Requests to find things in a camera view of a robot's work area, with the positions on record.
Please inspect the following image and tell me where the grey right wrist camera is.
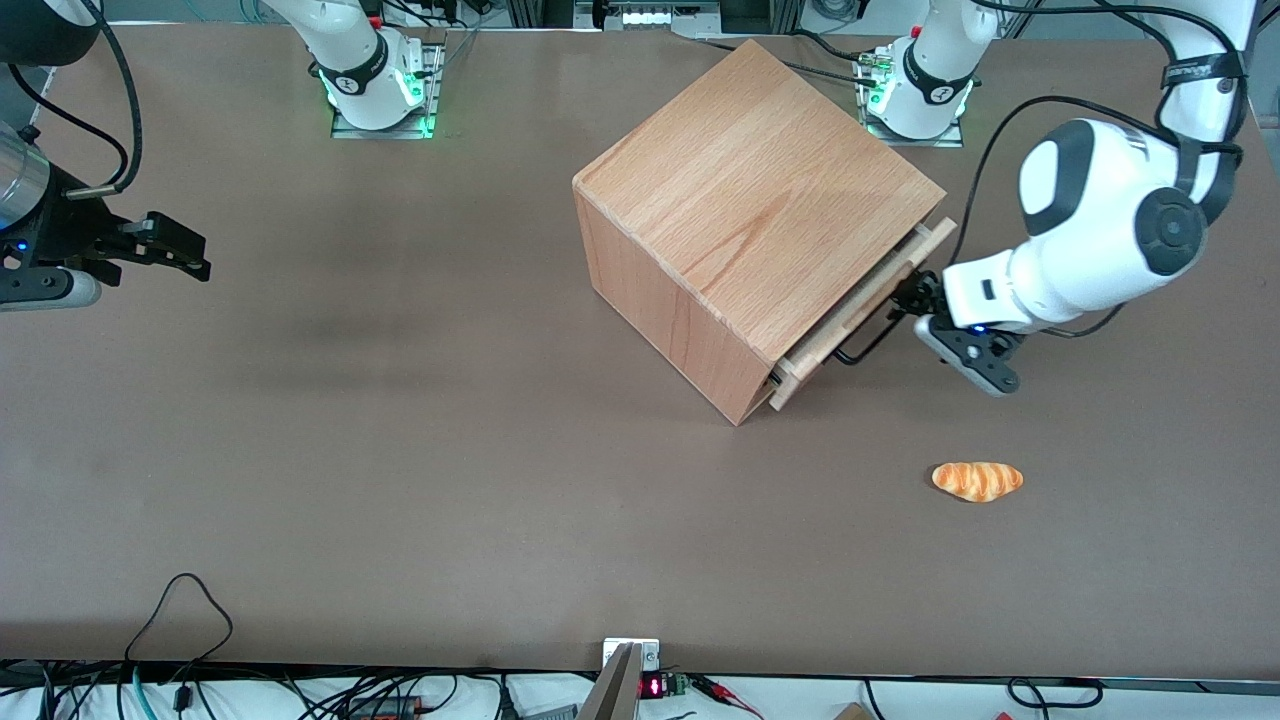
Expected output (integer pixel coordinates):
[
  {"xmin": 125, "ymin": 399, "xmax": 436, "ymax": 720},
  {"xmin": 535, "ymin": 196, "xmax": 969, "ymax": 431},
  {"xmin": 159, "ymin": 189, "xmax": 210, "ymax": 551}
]
[{"xmin": 0, "ymin": 266, "xmax": 103, "ymax": 313}]

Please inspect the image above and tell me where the tan wedge-shaped board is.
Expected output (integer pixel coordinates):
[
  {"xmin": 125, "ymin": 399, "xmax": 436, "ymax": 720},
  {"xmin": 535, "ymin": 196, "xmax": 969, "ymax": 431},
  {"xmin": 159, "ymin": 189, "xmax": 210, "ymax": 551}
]
[{"xmin": 576, "ymin": 642, "xmax": 644, "ymax": 720}]

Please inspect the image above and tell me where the black looped cable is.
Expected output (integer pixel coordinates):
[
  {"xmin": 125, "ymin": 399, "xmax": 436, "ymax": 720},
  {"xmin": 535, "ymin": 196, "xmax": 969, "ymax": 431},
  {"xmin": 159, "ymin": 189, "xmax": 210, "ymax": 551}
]
[{"xmin": 122, "ymin": 572, "xmax": 235, "ymax": 713}]

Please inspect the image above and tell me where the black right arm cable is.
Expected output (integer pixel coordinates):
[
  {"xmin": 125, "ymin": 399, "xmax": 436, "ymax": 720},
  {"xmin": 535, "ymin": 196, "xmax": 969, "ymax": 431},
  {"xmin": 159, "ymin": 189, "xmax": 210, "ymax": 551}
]
[{"xmin": 5, "ymin": 0, "xmax": 144, "ymax": 197}]

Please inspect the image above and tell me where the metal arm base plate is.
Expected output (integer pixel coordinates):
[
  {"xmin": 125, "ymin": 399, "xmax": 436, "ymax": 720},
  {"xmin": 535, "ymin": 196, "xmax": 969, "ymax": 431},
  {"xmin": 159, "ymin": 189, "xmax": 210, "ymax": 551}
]
[
  {"xmin": 853, "ymin": 48, "xmax": 967, "ymax": 150},
  {"xmin": 329, "ymin": 38, "xmax": 448, "ymax": 141}
]

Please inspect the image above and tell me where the orange toy bread roll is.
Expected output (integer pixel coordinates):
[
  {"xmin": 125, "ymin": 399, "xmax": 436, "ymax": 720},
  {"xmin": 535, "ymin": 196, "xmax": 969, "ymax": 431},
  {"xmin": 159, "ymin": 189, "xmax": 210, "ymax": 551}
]
[{"xmin": 931, "ymin": 460, "xmax": 1025, "ymax": 504}]

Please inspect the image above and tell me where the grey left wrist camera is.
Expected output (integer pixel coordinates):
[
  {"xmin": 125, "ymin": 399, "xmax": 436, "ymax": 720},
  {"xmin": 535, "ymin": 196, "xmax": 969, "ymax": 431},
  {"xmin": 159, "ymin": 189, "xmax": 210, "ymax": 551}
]
[{"xmin": 914, "ymin": 313, "xmax": 1024, "ymax": 399}]

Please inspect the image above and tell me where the wooden drawer cabinet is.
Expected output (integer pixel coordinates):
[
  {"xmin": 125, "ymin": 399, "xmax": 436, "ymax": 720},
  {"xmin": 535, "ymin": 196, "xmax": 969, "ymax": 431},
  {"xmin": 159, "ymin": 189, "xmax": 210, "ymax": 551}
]
[{"xmin": 572, "ymin": 38, "xmax": 948, "ymax": 428}]

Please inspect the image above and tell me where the wooden drawer with black handle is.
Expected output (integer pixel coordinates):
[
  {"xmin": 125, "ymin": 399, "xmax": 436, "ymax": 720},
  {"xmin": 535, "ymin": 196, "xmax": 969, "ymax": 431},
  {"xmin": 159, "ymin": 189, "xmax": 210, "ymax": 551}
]
[{"xmin": 767, "ymin": 217, "xmax": 959, "ymax": 414}]

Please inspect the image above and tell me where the red clip lead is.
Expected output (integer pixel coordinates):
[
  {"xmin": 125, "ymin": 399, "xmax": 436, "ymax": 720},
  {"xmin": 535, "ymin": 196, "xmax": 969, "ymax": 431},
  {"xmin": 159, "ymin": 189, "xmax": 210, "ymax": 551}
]
[{"xmin": 688, "ymin": 674, "xmax": 766, "ymax": 720}]

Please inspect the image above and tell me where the black cable on table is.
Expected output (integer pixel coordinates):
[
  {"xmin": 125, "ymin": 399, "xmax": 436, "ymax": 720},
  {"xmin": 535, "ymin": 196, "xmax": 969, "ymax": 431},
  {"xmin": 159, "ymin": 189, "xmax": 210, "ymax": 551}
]
[{"xmin": 695, "ymin": 30, "xmax": 873, "ymax": 87}]

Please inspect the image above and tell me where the orange black device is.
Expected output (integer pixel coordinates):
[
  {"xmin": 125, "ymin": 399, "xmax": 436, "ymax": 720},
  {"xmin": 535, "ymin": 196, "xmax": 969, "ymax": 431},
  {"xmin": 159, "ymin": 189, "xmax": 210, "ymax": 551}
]
[{"xmin": 343, "ymin": 696, "xmax": 421, "ymax": 720}]

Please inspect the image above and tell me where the silver metal bracket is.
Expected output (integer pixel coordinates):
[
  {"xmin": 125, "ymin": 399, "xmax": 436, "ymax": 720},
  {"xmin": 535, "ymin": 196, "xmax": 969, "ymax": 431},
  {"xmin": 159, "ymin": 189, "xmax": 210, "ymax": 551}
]
[{"xmin": 602, "ymin": 637, "xmax": 662, "ymax": 673}]

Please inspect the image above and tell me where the white lit device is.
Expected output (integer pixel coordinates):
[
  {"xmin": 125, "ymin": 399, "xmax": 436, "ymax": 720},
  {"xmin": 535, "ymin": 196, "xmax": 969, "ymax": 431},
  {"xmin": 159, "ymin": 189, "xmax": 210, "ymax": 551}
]
[{"xmin": 596, "ymin": 0, "xmax": 723, "ymax": 29}]

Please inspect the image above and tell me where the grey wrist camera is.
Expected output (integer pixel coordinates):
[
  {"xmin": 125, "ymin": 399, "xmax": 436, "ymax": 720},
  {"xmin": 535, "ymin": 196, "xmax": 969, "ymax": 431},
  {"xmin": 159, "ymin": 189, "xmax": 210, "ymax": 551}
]
[
  {"xmin": 0, "ymin": 266, "xmax": 103, "ymax": 313},
  {"xmin": 914, "ymin": 313, "xmax": 1024, "ymax": 399}
]

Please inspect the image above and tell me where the black cable with loop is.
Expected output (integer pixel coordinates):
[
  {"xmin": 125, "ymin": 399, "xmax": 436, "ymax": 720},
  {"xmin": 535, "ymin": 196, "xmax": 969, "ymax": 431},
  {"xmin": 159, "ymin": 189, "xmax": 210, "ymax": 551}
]
[{"xmin": 1003, "ymin": 676, "xmax": 1107, "ymax": 711}]

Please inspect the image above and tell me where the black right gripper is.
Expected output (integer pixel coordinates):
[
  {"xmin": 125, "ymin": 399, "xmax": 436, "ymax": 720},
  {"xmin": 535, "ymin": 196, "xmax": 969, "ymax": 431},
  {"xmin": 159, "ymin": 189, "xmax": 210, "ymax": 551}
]
[{"xmin": 25, "ymin": 165, "xmax": 213, "ymax": 293}]

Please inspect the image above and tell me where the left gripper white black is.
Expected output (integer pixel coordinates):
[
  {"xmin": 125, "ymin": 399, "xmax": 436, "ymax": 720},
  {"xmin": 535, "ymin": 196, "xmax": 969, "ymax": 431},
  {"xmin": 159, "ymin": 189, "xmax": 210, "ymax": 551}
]
[{"xmin": 888, "ymin": 248, "xmax": 1028, "ymax": 336}]

